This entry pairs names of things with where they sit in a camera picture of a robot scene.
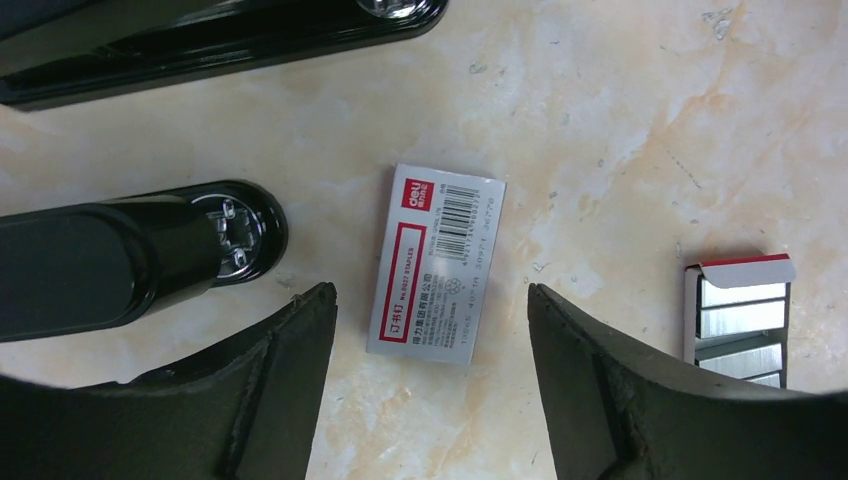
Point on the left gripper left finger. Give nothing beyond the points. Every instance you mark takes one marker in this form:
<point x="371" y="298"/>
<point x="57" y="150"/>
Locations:
<point x="243" y="408"/>

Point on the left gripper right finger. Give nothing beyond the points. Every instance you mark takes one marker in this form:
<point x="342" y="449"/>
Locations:
<point x="616" y="408"/>

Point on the tray of staple strips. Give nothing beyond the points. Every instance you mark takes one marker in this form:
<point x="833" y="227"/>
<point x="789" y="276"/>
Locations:
<point x="736" y="315"/>

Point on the black stapler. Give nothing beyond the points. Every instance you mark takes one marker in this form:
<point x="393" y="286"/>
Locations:
<point x="57" y="53"/>
<point x="102" y="265"/>

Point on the red white staple box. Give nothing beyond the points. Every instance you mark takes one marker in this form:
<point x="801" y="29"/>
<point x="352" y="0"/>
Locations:
<point x="436" y="257"/>

